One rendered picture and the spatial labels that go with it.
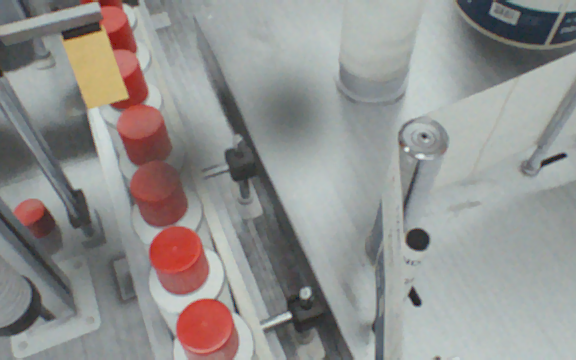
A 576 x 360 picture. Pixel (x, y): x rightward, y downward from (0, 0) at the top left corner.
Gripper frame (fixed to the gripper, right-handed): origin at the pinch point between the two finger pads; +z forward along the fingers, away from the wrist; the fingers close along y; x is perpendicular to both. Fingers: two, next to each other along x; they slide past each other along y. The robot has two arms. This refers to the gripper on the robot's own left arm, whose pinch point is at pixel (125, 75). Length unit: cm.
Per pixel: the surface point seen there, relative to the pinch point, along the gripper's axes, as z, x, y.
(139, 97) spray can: 0.2, -19.8, 0.5
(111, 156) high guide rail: 5.7, -11.4, -3.7
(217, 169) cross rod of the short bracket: 10.9, -9.5, 5.5
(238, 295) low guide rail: 19.3, -20.5, 2.8
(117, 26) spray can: -5.3, -17.3, 0.7
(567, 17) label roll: 8, -8, 52
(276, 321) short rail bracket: 21.8, -22.8, 5.0
